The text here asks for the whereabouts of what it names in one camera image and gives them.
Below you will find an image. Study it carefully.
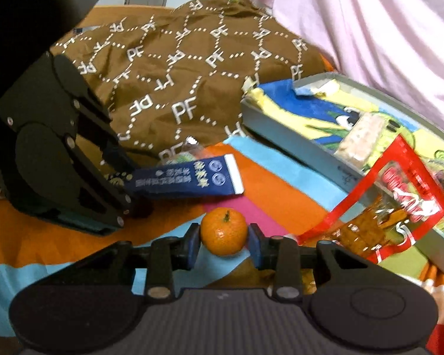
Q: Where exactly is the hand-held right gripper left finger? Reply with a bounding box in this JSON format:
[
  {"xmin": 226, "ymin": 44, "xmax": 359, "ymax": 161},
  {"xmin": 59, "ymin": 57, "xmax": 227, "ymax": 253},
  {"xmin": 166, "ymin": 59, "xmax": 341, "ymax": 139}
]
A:
[{"xmin": 70, "ymin": 224, "xmax": 202, "ymax": 300}]

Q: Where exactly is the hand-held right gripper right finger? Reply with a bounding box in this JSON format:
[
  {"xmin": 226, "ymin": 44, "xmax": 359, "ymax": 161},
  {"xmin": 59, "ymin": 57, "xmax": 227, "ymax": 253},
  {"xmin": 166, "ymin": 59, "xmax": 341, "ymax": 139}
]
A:
[{"xmin": 248, "ymin": 224, "xmax": 378, "ymax": 300}]

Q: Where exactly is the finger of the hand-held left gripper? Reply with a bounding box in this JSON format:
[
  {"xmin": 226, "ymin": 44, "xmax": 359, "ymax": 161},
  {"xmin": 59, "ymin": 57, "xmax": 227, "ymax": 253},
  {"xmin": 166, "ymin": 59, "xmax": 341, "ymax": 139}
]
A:
[
  {"xmin": 68, "ymin": 137, "xmax": 137, "ymax": 227},
  {"xmin": 76, "ymin": 94, "xmax": 137, "ymax": 178}
]

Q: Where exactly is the orange mandarin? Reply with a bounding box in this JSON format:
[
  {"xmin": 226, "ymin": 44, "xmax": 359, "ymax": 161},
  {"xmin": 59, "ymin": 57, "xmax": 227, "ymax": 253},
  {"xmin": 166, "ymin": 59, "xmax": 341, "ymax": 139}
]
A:
[{"xmin": 200, "ymin": 208, "xmax": 249, "ymax": 256}]

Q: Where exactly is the dark blue snack packet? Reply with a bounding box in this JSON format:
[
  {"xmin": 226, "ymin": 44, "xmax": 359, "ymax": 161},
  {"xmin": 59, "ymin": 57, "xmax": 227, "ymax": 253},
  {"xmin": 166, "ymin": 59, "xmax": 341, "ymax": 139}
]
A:
[{"xmin": 124, "ymin": 154, "xmax": 245, "ymax": 201}]

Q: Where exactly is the grey tray with cartoon drawing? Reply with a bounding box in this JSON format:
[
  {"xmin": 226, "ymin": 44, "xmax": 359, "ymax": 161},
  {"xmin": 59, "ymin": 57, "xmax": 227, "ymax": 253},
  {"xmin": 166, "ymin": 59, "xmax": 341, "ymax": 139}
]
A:
[{"xmin": 240, "ymin": 73, "xmax": 444, "ymax": 285}]

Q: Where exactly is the clear rice cracker packet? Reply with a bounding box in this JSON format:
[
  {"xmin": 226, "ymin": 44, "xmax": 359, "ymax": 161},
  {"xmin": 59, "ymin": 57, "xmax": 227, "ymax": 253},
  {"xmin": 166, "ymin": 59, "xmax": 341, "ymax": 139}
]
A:
[{"xmin": 335, "ymin": 113, "xmax": 389, "ymax": 167}]

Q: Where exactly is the red snack packet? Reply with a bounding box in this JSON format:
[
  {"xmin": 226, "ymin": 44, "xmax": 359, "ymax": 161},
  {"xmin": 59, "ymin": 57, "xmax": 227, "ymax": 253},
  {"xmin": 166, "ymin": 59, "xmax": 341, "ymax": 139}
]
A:
[{"xmin": 298, "ymin": 135, "xmax": 444, "ymax": 263}]

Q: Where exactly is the colourful printed bed sheet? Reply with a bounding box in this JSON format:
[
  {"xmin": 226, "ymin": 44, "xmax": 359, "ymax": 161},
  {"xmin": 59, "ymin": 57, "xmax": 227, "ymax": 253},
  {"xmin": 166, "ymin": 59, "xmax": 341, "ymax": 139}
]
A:
[{"xmin": 0, "ymin": 133, "xmax": 444, "ymax": 355}]

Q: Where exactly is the brown patterned quilt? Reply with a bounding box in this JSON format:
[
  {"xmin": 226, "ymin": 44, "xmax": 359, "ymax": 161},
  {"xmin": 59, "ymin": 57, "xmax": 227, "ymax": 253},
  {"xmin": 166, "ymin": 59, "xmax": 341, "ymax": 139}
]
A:
[{"xmin": 50, "ymin": 0, "xmax": 330, "ymax": 167}]

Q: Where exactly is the pink hanging cloth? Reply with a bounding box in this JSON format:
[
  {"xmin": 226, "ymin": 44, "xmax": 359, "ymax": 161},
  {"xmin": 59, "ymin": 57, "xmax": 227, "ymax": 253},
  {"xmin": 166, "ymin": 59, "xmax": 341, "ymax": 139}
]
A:
[{"xmin": 244, "ymin": 0, "xmax": 444, "ymax": 137}]

